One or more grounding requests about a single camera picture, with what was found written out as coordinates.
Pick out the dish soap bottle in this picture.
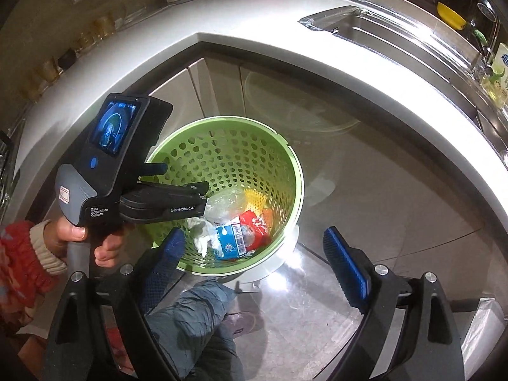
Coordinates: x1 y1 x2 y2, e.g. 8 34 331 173
482 43 508 104

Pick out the person's grey trouser leg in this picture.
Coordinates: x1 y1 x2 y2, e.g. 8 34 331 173
145 280 244 381

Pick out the stainless steel sink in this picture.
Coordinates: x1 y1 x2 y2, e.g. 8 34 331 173
299 6 508 128

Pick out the purple slipper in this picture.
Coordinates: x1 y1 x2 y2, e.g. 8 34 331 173
224 311 257 338

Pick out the yellow bowl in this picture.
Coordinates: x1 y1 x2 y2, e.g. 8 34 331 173
437 2 468 30

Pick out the amber glass cup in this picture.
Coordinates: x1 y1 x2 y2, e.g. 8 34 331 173
93 16 117 38
37 59 64 84

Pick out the metal faucet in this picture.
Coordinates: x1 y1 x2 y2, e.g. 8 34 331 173
472 0 501 78

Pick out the person's left hand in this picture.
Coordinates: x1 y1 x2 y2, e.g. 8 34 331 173
47 217 127 269

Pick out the grey cabinet door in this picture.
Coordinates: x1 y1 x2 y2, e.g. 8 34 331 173
238 65 364 155
119 67 205 136
190 56 249 122

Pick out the yellow orange wrapper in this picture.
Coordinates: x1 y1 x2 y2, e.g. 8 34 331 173
244 188 275 233

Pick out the red plastic wrapper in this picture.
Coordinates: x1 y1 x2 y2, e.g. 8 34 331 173
238 210 272 251

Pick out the white tissue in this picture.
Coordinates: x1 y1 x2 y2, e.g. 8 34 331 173
186 216 223 257

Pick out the white plastic bag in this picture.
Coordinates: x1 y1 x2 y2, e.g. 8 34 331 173
460 296 508 381

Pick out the clear glass cup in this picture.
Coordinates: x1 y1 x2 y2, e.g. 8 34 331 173
75 32 96 54

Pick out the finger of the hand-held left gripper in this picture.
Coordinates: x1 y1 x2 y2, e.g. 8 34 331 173
119 181 210 223
139 161 168 185

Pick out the metal wire rack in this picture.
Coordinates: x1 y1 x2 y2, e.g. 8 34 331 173
0 127 20 223

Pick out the clear plastic bag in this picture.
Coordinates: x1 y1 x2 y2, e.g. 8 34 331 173
204 190 249 225

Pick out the green perforated basket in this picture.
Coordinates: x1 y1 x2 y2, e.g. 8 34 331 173
141 116 305 277

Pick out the small blue white carton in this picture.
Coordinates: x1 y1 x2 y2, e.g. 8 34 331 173
214 222 249 260

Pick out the person's left forearm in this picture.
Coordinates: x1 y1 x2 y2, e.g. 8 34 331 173
0 220 68 318

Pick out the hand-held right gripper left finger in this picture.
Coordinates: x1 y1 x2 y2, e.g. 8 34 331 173
42 228 187 381

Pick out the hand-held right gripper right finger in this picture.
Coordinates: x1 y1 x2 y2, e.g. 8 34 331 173
323 226 465 381

